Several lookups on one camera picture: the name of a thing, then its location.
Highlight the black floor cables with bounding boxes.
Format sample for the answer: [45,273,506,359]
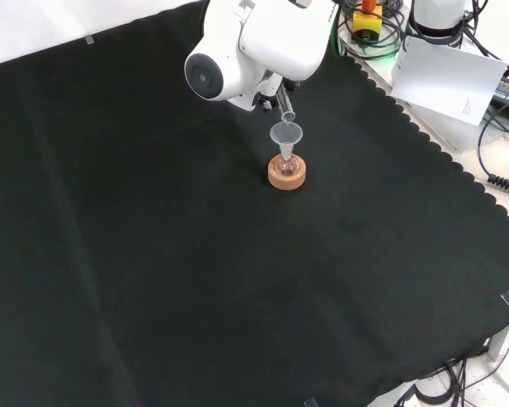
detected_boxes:
[392,355,495,407]

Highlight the round cork ring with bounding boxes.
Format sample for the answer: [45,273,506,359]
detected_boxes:
[267,153,310,192]

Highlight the yellow stop button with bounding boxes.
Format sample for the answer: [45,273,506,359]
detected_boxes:
[350,0,384,46]

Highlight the clear plastic funnel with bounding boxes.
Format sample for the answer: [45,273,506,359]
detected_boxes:
[269,121,305,159]

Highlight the thin black cable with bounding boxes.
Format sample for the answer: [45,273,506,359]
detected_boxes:
[476,103,509,179]

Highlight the black coiled cable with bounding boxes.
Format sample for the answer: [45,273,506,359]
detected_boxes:
[486,172,509,195]

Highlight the green cable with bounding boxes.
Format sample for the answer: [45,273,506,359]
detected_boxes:
[329,16,345,57]

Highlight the clear round-bottom flask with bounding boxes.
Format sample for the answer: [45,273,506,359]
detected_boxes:
[277,146,300,178]

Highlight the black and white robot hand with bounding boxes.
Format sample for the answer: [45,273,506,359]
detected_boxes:
[254,72,302,114]

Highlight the pale board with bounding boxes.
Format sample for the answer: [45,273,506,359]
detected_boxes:
[389,35,509,127]

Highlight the clear glass graduated cylinder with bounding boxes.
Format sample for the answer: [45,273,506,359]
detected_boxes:
[275,86,298,125]

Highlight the black bench cloth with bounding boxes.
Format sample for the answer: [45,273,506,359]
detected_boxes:
[0,0,509,407]

